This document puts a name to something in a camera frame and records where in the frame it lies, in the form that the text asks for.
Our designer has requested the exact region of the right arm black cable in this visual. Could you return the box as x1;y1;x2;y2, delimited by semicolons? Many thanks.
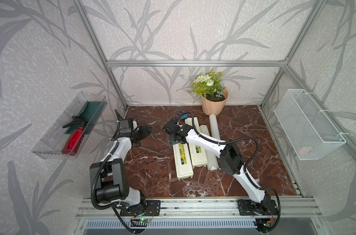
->
174;111;281;233

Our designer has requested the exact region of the cream wrap dispenser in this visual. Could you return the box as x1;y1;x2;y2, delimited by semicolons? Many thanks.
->
184;117;208;168
173;144;194;180

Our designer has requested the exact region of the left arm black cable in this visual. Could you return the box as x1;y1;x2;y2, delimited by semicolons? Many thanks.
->
90;109;143;235

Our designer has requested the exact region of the blue garden hand rake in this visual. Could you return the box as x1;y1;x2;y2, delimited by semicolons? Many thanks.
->
176;110;188;119

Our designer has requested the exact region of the potted artificial flower plant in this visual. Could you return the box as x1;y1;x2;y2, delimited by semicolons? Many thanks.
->
189;68;229;116

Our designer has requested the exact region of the clear plastic wall tray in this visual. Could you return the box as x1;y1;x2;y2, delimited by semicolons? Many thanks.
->
32;92;107;160

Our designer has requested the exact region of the white wire mesh basket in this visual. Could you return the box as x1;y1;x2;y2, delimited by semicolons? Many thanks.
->
274;89;346;161

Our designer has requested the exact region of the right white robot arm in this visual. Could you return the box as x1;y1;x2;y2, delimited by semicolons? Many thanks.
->
163;120;271;210

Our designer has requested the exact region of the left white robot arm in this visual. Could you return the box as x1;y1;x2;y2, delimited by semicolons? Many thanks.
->
89;118;152;213

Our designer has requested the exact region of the pink item in basket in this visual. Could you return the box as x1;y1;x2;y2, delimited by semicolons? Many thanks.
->
298;146;313;156

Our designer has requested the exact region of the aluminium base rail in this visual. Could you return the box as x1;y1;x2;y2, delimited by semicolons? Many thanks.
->
75;197;323;230

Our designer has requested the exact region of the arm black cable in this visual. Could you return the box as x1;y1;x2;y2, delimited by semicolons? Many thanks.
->
174;111;281;233
90;109;143;235

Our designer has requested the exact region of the long plastic wrap roll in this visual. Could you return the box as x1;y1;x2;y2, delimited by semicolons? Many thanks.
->
199;124;220;172

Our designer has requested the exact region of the red spray bottle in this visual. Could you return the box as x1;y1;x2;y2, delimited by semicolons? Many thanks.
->
61;116;88;156

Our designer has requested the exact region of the green cloth in tray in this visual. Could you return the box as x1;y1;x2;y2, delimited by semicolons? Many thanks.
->
65;101;106;135

